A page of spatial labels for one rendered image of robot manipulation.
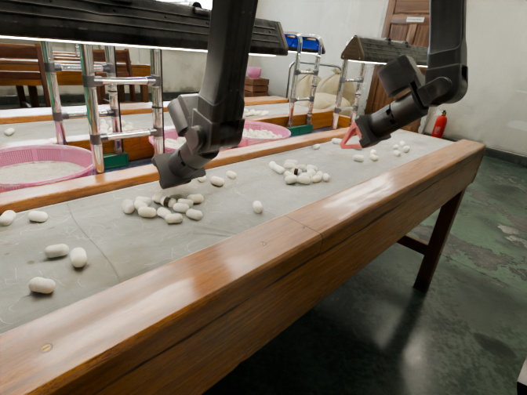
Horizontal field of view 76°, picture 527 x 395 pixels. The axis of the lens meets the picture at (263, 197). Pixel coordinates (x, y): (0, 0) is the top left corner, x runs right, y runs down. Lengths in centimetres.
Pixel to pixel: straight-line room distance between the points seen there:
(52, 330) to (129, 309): 8
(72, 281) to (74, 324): 11
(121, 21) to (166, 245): 36
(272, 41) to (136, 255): 53
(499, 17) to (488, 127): 128
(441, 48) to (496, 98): 453
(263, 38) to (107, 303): 61
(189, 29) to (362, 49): 63
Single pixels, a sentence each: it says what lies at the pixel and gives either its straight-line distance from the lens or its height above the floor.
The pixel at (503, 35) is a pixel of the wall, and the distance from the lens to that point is 528.
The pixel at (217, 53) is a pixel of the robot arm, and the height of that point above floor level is 104.
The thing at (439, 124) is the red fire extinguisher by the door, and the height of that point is 30.
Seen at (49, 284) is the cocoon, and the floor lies 76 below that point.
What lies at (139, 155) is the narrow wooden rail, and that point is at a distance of 118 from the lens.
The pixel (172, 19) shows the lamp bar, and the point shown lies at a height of 108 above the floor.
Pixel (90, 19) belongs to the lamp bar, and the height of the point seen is 107.
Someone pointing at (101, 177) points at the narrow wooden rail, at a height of 76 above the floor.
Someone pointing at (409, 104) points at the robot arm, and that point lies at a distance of 74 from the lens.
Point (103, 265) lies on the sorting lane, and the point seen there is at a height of 74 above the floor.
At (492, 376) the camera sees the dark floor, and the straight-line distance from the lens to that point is 168.
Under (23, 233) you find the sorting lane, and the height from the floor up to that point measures 74.
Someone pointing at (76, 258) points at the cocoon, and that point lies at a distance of 56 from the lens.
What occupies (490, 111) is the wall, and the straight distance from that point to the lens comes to 527.
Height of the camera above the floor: 106
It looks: 25 degrees down
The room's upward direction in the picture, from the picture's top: 6 degrees clockwise
